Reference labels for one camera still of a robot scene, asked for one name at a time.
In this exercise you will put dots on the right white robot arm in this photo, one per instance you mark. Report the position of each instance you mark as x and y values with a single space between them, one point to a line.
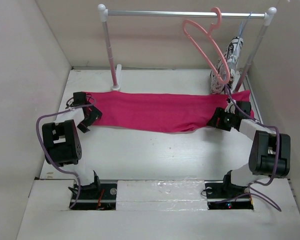
270 154

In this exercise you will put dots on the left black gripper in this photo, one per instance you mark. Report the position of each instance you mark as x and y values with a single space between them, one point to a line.
95 115

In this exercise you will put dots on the pink trousers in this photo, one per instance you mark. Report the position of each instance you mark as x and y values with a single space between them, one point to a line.
156 112

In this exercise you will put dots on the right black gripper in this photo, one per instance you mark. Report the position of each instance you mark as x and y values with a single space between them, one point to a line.
219 112

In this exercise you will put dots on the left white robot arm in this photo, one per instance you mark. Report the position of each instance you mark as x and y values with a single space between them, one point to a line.
60 139

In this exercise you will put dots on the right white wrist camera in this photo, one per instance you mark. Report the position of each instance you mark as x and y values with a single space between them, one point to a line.
231 106

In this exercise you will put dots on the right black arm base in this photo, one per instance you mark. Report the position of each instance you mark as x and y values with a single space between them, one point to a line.
221 197

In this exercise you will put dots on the blue wire hanger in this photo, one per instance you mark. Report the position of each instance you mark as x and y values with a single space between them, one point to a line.
237 47

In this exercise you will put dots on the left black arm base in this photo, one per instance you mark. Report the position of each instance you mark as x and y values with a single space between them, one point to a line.
97 198

